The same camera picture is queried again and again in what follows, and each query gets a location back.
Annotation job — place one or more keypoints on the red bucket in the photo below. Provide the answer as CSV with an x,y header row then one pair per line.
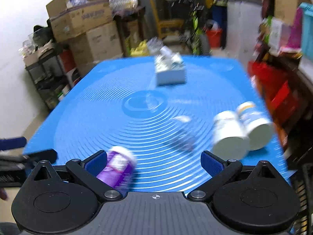
x,y
214,37

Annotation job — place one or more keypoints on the white paper cup left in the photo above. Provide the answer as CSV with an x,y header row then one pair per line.
x,y
230,140

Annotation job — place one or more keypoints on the white freezer cabinet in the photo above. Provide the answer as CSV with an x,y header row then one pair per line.
x,y
244,18

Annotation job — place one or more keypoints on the clear plastic cup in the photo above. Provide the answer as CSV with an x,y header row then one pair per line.
x,y
182,133

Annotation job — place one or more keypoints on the black shelf rack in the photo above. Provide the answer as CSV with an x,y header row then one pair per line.
x,y
48,73

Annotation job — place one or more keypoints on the yellow toy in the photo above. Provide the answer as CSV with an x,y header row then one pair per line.
x,y
141,50

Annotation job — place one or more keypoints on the white green small box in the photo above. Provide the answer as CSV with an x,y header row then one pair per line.
x,y
277,34

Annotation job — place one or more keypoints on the upper cardboard box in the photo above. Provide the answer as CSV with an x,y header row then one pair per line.
x,y
71,18

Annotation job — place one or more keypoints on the blue silicone baking mat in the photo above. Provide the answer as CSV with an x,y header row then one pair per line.
x,y
119,104

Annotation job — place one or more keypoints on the lower cardboard box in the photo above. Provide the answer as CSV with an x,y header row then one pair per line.
x,y
96,45

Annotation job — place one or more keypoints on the black bicycle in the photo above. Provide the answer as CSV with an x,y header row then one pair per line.
x,y
192,33

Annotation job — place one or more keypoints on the white blue paper cup right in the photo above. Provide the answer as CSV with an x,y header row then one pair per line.
x,y
257,125

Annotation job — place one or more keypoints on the white tissue box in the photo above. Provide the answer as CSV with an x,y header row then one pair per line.
x,y
169,67

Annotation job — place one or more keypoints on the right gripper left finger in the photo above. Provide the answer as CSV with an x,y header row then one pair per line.
x,y
85,173

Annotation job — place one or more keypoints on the purple paper cup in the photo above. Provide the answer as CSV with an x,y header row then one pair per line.
x,y
118,173

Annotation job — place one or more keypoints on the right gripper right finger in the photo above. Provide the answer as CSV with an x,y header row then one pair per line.
x,y
221,172

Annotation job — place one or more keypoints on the teal plastic storage bin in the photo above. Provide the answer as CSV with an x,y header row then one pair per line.
x,y
307,30

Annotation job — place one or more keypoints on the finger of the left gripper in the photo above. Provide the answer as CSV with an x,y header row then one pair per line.
x,y
49,155
12,143

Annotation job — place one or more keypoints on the red orange shopping bag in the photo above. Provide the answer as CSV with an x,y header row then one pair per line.
x,y
273,85

